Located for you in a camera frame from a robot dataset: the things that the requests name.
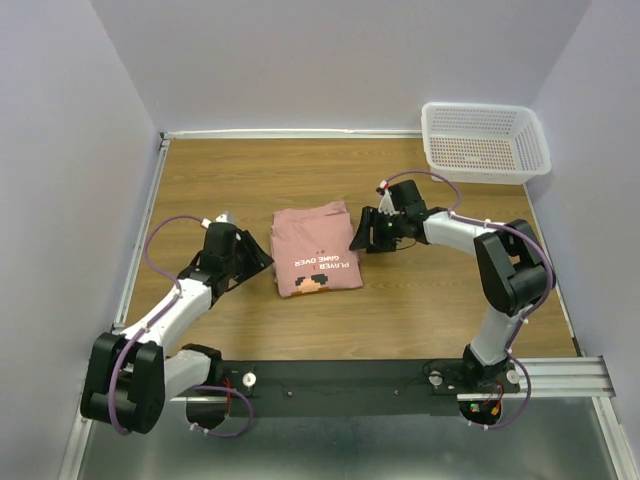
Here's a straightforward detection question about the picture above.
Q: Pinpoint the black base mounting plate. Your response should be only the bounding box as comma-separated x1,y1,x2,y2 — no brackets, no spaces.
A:
164,358,521,437

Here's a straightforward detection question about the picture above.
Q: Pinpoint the front aluminium frame rail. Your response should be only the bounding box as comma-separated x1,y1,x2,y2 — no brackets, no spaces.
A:
82,355,616,402

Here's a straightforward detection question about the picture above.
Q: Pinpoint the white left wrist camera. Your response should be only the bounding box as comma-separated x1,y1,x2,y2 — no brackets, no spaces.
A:
214,211,237,225

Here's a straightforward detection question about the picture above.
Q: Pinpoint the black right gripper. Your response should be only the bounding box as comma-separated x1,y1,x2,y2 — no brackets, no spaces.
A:
347,206,405,255

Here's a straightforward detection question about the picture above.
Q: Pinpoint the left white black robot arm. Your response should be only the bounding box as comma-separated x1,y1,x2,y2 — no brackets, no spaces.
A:
80,213,273,435

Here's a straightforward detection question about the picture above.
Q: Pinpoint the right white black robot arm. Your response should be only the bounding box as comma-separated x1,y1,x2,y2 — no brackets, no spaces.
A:
349,180,555,392

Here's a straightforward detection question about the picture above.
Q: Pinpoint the pink printed t shirt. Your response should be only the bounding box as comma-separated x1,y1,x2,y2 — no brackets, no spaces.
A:
270,201,363,298

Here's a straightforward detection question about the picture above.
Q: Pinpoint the white plastic basket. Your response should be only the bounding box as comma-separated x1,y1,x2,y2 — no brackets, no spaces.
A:
421,102,552,185

